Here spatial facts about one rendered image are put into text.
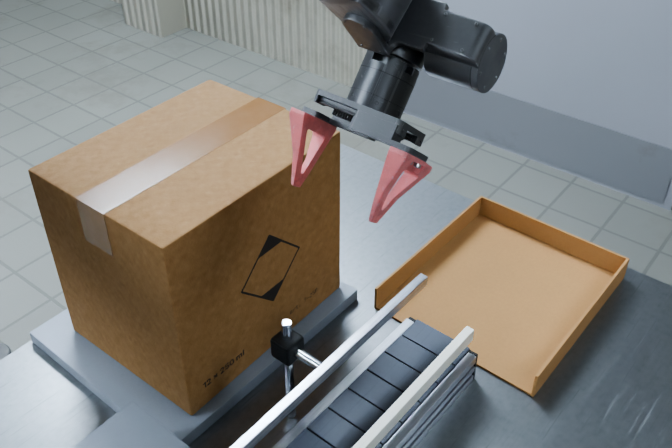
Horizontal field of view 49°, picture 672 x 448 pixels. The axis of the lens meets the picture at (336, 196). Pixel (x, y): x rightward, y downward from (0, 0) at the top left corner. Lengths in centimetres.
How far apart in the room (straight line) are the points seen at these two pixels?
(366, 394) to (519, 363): 23
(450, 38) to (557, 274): 61
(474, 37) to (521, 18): 218
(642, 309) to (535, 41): 179
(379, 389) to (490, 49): 45
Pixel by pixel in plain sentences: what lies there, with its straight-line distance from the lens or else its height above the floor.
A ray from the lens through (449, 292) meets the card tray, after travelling 115.
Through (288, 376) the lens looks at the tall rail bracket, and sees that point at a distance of 92.
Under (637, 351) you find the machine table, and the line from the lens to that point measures 114.
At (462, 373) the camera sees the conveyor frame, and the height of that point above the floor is 88.
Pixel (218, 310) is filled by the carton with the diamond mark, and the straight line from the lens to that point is 90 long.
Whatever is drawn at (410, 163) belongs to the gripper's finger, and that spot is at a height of 123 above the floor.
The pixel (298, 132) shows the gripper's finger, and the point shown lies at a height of 123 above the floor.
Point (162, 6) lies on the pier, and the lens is 407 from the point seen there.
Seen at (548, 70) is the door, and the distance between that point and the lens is 288.
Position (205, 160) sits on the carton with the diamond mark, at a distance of 91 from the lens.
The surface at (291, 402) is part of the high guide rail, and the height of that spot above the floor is 96.
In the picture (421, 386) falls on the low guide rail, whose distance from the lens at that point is 91.
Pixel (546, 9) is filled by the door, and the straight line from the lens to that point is 281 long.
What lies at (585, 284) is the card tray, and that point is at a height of 83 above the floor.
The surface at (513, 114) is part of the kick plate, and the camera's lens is 301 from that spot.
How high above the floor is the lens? 161
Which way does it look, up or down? 36 degrees down
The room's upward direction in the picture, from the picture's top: straight up
